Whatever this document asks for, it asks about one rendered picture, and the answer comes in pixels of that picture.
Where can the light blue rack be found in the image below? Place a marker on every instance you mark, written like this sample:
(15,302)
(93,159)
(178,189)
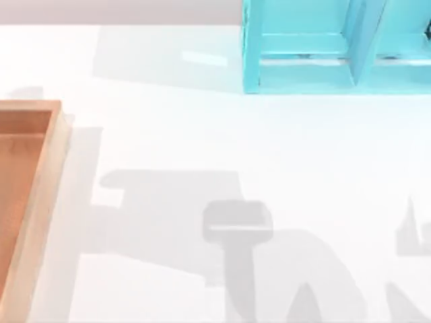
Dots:
(303,77)

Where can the shallow salmon-coloured box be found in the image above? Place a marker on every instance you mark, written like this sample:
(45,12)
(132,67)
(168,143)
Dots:
(20,188)

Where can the small dark object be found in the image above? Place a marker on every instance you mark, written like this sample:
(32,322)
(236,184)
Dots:
(429,32)

